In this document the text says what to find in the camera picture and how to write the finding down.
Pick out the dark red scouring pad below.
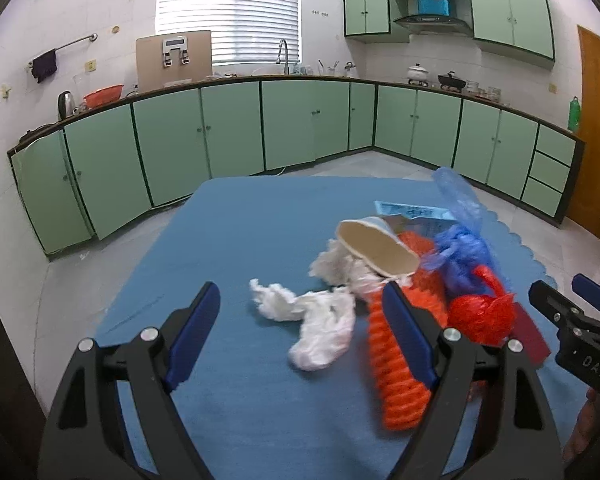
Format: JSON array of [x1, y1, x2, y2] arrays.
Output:
[[509, 302, 550, 368]]

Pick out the orange foam net sleeve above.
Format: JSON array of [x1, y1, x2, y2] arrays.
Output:
[[366, 231, 451, 432]]

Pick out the paper cup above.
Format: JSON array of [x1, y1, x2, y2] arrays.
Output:
[[336, 217, 420, 278]]

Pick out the blue plastic bag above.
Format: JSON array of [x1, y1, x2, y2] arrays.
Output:
[[422, 167, 510, 298]]

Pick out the light blue small box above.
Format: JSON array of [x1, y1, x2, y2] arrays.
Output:
[[374, 200, 455, 221]]

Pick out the white tissue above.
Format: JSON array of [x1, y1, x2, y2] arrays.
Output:
[[309, 238, 386, 301]]

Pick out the green lower kitchen cabinets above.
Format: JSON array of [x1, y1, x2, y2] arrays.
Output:
[[8, 77, 584, 255]]

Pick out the green kitchen cabinets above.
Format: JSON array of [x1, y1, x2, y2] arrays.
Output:
[[343, 0, 556, 70], [8, 77, 584, 255]]

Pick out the chrome kitchen faucet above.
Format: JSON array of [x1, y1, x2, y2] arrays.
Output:
[[276, 39, 291, 76]]

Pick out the green upper kitchen cabinets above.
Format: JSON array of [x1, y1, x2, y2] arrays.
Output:
[[343, 0, 556, 70]]

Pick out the person right hand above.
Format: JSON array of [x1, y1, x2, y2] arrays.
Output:
[[562, 388, 600, 464]]

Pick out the wooden door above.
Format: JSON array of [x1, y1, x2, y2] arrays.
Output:
[[568, 26, 600, 239]]

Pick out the green thermos bottle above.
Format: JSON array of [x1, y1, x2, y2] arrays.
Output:
[[567, 96, 581, 133]]

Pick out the red plastic basin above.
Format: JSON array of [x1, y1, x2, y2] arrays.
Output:
[[83, 84, 123, 110]]

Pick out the black wok pan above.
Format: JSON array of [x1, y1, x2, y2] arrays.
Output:
[[438, 70, 467, 93]]

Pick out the white cooking pot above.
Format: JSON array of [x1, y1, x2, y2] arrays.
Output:
[[407, 63, 429, 87]]

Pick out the steel electric kettle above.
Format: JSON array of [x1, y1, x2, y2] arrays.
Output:
[[57, 91, 76, 122]]

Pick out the cardboard box on counter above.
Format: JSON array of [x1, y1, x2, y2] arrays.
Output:
[[135, 30, 212, 92]]

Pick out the dark hanging towel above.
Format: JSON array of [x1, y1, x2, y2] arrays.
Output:
[[31, 49, 57, 84]]

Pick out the black range hood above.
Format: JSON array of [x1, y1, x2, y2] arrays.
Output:
[[393, 14, 474, 37]]

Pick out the white window blinds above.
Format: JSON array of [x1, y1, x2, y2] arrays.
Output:
[[155, 0, 301, 65]]

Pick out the blue box above hood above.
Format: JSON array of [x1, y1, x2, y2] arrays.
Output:
[[417, 0, 451, 16]]

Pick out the wall towel rail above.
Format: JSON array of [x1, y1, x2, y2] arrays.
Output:
[[27, 32, 98, 68]]

